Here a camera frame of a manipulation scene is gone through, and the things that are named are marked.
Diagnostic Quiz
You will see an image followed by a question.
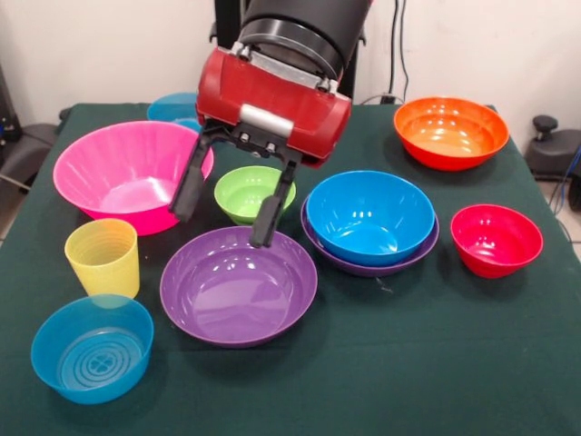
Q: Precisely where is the black grey chair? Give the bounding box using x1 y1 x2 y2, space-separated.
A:
526 114 581 183
0 122 63 192

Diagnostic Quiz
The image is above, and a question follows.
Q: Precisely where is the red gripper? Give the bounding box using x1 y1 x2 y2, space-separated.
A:
168 45 353 250

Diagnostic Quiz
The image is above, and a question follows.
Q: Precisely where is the small green bowl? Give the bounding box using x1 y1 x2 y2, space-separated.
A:
213 165 297 227

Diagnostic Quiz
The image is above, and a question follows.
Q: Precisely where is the translucent yellow cup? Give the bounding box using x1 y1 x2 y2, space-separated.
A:
64 217 141 310

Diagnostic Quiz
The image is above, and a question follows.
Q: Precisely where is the black equipment box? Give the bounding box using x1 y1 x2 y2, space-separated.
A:
0 61 23 158

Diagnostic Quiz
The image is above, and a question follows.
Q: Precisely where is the orange bowl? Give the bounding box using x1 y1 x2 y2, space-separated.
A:
392 95 510 173

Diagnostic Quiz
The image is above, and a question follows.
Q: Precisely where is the purple bowl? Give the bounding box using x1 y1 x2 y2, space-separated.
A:
300 194 440 278
159 225 319 350

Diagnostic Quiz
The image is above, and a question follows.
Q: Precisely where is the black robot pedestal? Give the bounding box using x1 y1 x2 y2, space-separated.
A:
209 0 369 106

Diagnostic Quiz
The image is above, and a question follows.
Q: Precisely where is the large pink bowl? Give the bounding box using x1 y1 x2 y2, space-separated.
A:
52 120 215 237

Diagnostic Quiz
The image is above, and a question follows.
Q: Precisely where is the blue cable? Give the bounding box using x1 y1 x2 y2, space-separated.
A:
554 167 574 214

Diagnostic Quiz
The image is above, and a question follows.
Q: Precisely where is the translucent blue small bowl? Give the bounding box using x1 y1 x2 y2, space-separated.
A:
30 293 155 406
146 92 203 135

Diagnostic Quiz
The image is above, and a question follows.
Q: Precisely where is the dark green table cloth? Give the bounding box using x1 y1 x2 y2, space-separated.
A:
0 103 581 436

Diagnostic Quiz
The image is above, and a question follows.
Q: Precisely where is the small pink-red bowl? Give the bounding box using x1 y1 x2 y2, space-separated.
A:
449 203 545 279

